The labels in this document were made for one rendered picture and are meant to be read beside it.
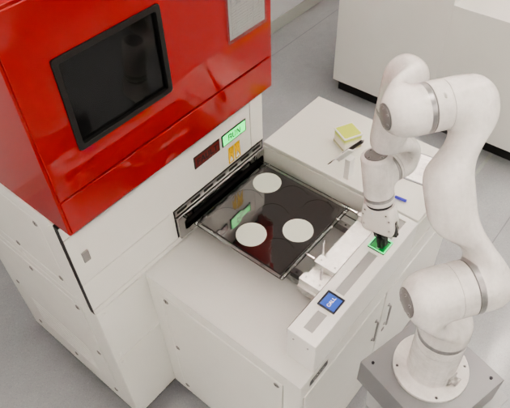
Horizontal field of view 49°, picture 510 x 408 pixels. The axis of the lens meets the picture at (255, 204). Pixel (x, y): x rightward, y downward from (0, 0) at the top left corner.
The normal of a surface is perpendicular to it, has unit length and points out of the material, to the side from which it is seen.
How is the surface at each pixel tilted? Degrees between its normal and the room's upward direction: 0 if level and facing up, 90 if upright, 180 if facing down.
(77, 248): 90
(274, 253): 0
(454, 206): 61
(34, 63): 90
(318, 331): 0
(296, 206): 0
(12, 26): 90
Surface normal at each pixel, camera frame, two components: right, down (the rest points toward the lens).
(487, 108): 0.20, 0.21
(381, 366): -0.07, -0.67
